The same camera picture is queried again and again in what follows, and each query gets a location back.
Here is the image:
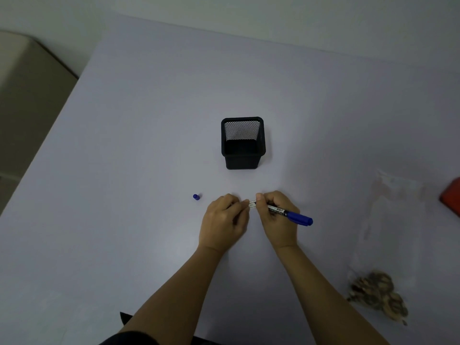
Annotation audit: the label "person's right hand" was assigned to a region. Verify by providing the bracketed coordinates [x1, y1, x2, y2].
[255, 190, 301, 250]

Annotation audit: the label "person's left hand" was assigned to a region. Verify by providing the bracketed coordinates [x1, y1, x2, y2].
[198, 193, 251, 254]

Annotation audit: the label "blue and white marker pen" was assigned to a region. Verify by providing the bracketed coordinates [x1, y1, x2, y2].
[248, 200, 314, 227]

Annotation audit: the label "person's left forearm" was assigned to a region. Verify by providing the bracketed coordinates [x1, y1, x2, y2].
[120, 245, 224, 345]

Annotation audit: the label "person's right forearm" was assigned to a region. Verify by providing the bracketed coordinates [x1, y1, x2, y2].
[275, 243, 391, 345]

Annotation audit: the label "black mesh pen holder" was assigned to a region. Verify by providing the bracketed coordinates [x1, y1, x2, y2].
[220, 116, 267, 171]

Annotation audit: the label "clear plastic bag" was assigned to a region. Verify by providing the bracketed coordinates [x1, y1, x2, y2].
[346, 170, 429, 326]

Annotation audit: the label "brown dried pieces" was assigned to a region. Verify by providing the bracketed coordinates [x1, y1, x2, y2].
[346, 271, 409, 326]

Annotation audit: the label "person's dark clothing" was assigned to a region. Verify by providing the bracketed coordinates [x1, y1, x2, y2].
[98, 311, 217, 345]

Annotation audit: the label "red object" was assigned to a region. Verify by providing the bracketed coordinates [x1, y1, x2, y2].
[439, 177, 460, 217]

